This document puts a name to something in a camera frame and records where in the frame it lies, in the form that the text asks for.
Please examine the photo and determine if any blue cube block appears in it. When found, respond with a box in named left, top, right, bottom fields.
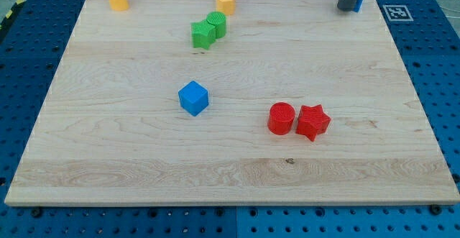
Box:
left=178, top=81, right=209, bottom=116

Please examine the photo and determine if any red cylinder block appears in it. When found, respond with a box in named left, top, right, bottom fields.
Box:
left=267, top=102, right=295, bottom=135

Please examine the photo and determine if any wooden board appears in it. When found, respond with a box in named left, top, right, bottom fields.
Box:
left=5, top=0, right=459, bottom=206

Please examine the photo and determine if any green star block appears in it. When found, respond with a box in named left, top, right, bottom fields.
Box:
left=190, top=20, right=216, bottom=50

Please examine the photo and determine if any red star block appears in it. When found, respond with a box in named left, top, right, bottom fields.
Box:
left=295, top=104, right=331, bottom=142

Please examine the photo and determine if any green cylinder block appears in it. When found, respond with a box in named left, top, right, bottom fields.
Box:
left=206, top=12, right=226, bottom=39

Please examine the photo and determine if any yellow hexagon block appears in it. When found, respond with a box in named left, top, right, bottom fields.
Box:
left=216, top=0, right=236, bottom=15

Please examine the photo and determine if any blue triangle block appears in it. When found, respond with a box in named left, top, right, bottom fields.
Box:
left=353, top=0, right=363, bottom=13

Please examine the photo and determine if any white fiducial marker tag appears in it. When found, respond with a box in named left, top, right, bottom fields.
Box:
left=383, top=4, right=413, bottom=22

